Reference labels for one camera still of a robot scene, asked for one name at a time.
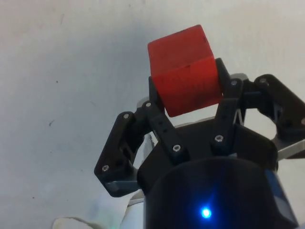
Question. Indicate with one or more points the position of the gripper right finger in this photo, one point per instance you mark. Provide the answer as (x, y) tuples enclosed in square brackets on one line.
[(278, 102)]

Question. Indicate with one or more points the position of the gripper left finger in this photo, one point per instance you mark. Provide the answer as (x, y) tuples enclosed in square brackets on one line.
[(124, 140)]

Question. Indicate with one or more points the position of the red cube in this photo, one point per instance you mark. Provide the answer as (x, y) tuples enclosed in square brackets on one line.
[(183, 71)]

